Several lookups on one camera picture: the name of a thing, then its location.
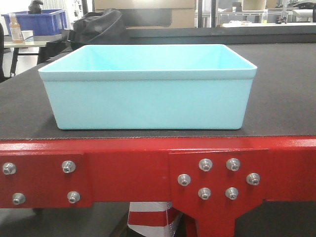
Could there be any red metal conveyor frame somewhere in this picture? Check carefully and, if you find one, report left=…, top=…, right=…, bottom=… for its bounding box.
left=0, top=136, right=316, bottom=237

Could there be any black office chair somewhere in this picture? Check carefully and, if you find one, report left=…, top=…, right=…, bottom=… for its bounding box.
left=0, top=24, right=5, bottom=82

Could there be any dark grey conveyor belt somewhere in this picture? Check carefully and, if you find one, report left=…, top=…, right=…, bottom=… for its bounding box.
left=0, top=24, right=316, bottom=140

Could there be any cardboard box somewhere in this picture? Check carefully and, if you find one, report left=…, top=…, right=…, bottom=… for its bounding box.
left=94, top=0, right=196, bottom=28

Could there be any white background table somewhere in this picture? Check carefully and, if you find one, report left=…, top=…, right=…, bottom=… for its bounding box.
left=4, top=34, right=62, bottom=77

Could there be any light blue plastic bin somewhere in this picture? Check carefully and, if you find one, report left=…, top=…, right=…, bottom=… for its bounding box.
left=39, top=44, right=257, bottom=129

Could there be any blue crate on table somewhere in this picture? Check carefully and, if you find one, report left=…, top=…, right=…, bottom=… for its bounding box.
left=14, top=9, right=68, bottom=36

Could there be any white paper cup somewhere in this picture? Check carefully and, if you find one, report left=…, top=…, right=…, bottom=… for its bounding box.
left=22, top=30, right=34, bottom=42

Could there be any amber liquid bottle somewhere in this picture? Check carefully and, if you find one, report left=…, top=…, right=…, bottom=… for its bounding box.
left=9, top=13, right=24, bottom=43

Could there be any black bag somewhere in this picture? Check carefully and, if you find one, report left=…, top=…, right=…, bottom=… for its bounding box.
left=67, top=8, right=130, bottom=50

